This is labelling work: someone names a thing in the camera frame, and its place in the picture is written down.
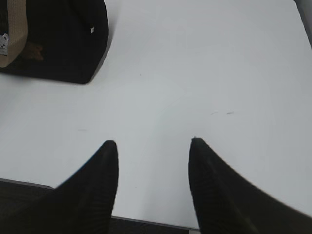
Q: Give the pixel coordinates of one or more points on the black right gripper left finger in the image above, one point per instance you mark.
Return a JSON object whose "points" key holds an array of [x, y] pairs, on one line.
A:
{"points": [[83, 204]]}

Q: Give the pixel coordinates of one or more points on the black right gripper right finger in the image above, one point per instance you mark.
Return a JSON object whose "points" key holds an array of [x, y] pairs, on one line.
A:
{"points": [[226, 203]]}

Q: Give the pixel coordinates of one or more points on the black bag with tan straps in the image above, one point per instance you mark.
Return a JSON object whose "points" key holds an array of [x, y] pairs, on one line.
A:
{"points": [[61, 40]]}

